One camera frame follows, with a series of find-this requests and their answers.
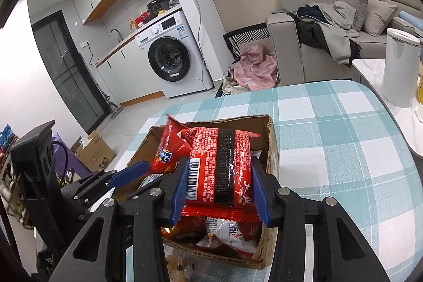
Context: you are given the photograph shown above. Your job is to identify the white kitchen counter cabinet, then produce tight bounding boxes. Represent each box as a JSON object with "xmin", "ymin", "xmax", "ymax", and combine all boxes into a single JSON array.
[{"xmin": 96, "ymin": 34, "xmax": 162, "ymax": 104}]

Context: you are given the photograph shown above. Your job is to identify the black rice cooker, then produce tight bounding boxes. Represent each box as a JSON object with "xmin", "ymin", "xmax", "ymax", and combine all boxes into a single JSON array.
[{"xmin": 147, "ymin": 0, "xmax": 170, "ymax": 14}]

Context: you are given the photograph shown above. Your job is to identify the dark jacket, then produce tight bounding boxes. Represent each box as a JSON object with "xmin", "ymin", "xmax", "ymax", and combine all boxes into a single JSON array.
[{"xmin": 296, "ymin": 4, "xmax": 331, "ymax": 49}]

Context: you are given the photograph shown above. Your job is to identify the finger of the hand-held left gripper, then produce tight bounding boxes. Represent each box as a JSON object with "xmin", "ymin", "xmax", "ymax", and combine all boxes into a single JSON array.
[{"xmin": 61, "ymin": 161, "xmax": 150, "ymax": 213}]

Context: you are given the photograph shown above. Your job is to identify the white red snack packet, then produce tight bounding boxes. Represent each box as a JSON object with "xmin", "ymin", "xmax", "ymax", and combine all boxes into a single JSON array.
[{"xmin": 195, "ymin": 218, "xmax": 258, "ymax": 258}]

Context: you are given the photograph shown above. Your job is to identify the black white patterned cushion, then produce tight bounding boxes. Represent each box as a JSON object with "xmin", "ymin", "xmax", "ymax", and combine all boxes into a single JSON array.
[{"xmin": 223, "ymin": 22, "xmax": 270, "ymax": 59}]

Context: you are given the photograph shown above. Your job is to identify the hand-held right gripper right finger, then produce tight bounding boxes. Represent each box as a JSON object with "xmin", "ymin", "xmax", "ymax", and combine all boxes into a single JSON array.
[{"xmin": 251, "ymin": 157, "xmax": 392, "ymax": 282}]

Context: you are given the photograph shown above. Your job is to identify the purple bag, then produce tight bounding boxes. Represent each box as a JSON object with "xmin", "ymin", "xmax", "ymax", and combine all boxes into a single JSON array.
[{"xmin": 51, "ymin": 133, "xmax": 90, "ymax": 180}]

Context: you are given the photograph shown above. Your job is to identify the red snack packet yellow print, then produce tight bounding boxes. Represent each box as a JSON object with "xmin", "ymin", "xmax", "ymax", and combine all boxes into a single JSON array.
[{"xmin": 147, "ymin": 113, "xmax": 192, "ymax": 175}]

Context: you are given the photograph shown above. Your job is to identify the grey hoodie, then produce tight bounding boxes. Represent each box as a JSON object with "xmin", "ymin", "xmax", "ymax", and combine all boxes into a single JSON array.
[{"xmin": 319, "ymin": 1, "xmax": 361, "ymax": 66}]

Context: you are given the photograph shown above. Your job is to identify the brown cardboard box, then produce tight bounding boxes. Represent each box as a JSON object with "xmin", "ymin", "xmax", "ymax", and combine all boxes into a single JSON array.
[{"xmin": 124, "ymin": 114, "xmax": 280, "ymax": 270}]

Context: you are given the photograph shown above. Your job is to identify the white washing machine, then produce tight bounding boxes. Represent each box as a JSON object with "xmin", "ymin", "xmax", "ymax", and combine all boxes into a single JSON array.
[{"xmin": 135, "ymin": 7, "xmax": 214, "ymax": 99}]

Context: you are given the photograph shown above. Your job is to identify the white marble side table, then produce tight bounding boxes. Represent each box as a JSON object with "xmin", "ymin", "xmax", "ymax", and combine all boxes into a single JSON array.
[{"xmin": 352, "ymin": 58, "xmax": 423, "ymax": 157}]

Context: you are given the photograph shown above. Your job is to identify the light blue pillow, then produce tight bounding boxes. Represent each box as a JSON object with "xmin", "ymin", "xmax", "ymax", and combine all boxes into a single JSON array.
[{"xmin": 398, "ymin": 10, "xmax": 423, "ymax": 25}]

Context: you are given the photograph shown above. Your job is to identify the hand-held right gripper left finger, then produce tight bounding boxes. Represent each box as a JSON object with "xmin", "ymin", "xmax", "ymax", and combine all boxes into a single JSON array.
[{"xmin": 49, "ymin": 159, "xmax": 190, "ymax": 282}]

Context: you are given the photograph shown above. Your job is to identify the teal checked tablecloth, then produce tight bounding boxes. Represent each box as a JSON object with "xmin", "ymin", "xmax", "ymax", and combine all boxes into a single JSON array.
[{"xmin": 116, "ymin": 80, "xmax": 422, "ymax": 282}]

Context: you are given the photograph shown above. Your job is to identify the pink cloth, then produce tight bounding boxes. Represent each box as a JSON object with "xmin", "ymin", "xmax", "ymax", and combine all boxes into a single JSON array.
[{"xmin": 231, "ymin": 45, "xmax": 278, "ymax": 93}]

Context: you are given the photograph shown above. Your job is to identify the white cylindrical bin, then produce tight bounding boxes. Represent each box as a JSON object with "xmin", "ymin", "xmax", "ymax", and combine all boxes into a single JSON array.
[{"xmin": 381, "ymin": 27, "xmax": 421, "ymax": 108}]

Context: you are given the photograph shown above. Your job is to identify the clear plastic snack bag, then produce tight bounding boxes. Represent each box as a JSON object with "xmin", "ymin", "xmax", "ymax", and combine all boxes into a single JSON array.
[{"xmin": 165, "ymin": 256, "xmax": 212, "ymax": 282}]

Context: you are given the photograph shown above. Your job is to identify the grey sofa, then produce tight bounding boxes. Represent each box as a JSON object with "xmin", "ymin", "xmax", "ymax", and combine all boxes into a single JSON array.
[{"xmin": 267, "ymin": 0, "xmax": 423, "ymax": 86}]

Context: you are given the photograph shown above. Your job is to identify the grey cushion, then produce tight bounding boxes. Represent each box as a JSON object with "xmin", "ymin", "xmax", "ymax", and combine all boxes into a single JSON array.
[
  {"xmin": 362, "ymin": 0, "xmax": 399, "ymax": 37},
  {"xmin": 337, "ymin": 0, "xmax": 368, "ymax": 31}
]

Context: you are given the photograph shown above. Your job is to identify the floor mop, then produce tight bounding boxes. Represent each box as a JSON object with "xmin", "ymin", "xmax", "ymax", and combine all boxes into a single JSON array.
[{"xmin": 99, "ymin": 92, "xmax": 123, "ymax": 119}]

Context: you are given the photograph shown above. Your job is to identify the red snack packet black stripe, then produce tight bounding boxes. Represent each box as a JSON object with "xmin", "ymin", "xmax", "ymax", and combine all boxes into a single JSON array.
[{"xmin": 180, "ymin": 127, "xmax": 265, "ymax": 224}]

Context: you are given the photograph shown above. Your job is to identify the small cardboard box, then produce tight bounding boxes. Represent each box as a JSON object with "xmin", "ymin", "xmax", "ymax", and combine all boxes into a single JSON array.
[{"xmin": 71, "ymin": 130, "xmax": 117, "ymax": 173}]

